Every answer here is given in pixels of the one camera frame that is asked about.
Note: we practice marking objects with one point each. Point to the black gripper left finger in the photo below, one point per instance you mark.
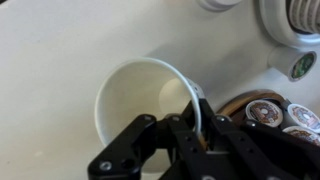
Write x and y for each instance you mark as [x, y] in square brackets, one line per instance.
[125, 157]

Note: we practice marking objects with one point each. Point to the coffee pod white label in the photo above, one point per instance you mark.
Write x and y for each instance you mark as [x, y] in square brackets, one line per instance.
[304, 117]

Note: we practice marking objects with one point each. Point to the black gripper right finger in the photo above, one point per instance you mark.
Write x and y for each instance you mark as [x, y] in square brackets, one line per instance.
[254, 152]

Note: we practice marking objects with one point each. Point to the white lid stack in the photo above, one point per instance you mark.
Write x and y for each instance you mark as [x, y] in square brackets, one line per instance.
[304, 16]
[218, 5]

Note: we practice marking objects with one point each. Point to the white lid stack on tray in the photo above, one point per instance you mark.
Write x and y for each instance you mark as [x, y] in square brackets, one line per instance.
[304, 16]

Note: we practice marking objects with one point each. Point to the patterned paper coffee cup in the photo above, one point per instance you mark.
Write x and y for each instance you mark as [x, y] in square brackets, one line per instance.
[143, 86]

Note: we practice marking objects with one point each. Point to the coffee pod brown label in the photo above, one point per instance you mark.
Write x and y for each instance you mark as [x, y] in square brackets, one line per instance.
[264, 112]

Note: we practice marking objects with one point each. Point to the loose coffee pod green lid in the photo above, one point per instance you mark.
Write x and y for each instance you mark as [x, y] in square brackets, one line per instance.
[295, 64]

